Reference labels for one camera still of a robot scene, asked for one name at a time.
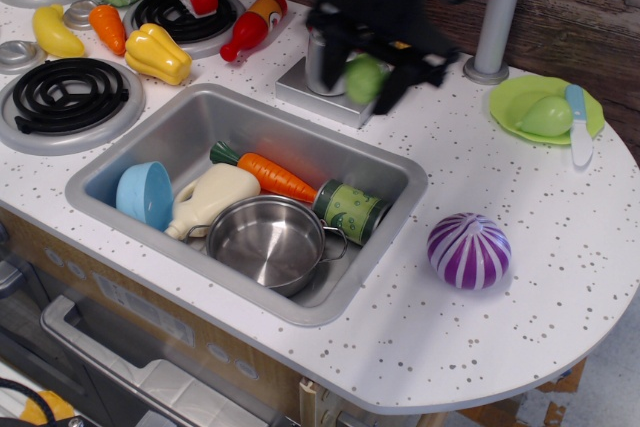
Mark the middle black stove burner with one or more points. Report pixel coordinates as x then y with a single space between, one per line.
200 37

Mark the green toy can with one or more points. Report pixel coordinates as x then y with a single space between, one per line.
356 213

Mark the silver post right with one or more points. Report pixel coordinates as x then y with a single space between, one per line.
487 66

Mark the purple striped toy onion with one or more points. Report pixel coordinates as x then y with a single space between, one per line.
469 251

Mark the small orange toy carrot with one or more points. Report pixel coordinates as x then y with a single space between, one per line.
107 24

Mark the silver stove knob middle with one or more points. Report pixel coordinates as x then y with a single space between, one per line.
76 16

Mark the silver stove knob front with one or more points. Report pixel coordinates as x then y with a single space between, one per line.
19 56

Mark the silver oven door handle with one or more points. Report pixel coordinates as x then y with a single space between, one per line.
138 387

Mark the silver sink basin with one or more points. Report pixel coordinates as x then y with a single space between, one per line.
180 136

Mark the black stove burner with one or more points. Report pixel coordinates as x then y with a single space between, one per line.
68 106
200 37

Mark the cream toy milk jug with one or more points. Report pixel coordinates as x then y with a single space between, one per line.
201 201

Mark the red toy ketchup bottle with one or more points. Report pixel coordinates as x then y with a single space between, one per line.
253 27

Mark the yellow toy banana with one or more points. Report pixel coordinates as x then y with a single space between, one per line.
53 36

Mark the light green toy broccoli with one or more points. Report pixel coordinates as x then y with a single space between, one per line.
364 78

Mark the yellow object bottom left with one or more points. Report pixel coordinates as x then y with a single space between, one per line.
33 414

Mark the stainless steel pot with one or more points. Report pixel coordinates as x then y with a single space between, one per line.
270 244

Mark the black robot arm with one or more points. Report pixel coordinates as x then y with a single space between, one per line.
397 32

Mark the light green toy pear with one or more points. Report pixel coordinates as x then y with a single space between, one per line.
549 116

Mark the orange toy carrot in sink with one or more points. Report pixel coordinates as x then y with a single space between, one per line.
271 176

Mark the blue white toy knife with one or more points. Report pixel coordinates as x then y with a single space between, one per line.
581 140

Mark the yellow toy bell pepper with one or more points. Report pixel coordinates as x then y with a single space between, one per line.
151 51

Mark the silver toy faucet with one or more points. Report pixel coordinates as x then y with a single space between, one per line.
302 86

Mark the light blue toy bowl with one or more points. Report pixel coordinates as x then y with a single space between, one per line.
144 192

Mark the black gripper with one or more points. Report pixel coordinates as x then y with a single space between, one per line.
395 31

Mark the silver stove knob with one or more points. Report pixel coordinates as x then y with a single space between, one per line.
76 16
19 56

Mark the front black stove burner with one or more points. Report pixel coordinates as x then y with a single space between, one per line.
68 106

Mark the light green toy plate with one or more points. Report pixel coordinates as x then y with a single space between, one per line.
510 100

